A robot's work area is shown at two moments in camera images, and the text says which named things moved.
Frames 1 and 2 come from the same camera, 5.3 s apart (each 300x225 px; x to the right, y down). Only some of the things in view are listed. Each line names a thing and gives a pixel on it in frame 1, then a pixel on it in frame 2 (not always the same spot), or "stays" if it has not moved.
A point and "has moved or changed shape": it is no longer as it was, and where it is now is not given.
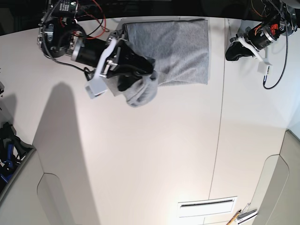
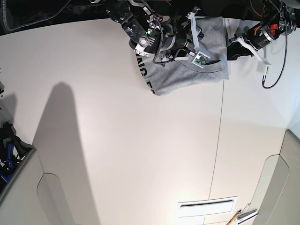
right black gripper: (260, 36) stays
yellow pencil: (232, 221) stays
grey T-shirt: (181, 48) has moved or changed shape
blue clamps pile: (13, 151) stays
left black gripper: (128, 64) → (180, 37)
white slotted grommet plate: (206, 206) stays
